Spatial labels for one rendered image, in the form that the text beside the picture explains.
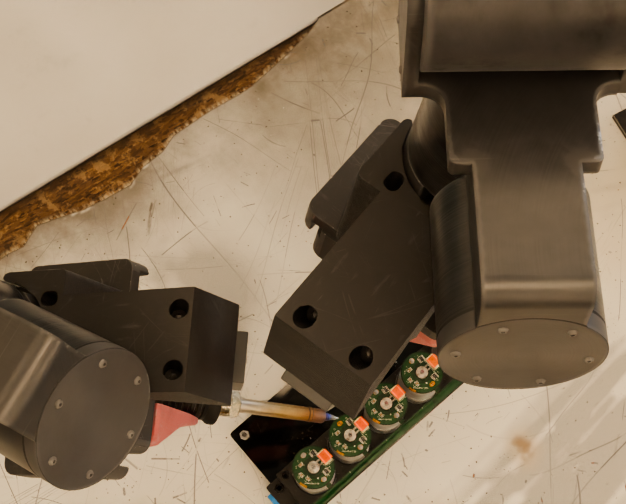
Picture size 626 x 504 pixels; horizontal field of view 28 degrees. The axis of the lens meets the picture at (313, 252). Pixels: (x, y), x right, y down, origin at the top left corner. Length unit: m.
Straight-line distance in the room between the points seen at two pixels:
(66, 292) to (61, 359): 0.10
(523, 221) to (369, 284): 0.08
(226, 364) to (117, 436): 0.06
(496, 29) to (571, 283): 0.08
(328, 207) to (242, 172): 0.31
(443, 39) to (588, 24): 0.04
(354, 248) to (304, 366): 0.05
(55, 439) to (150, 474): 0.34
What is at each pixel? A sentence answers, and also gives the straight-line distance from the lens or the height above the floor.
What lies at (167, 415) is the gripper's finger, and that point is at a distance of 0.62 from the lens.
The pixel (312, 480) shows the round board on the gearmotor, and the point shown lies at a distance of 0.73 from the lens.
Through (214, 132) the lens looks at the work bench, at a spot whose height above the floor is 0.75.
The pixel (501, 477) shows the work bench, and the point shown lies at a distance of 0.80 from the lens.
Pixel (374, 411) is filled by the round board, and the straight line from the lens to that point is 0.74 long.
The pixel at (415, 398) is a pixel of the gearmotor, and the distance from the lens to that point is 0.76.
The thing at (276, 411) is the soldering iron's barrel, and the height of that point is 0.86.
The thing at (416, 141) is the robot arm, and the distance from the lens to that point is 0.48.
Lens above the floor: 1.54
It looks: 75 degrees down
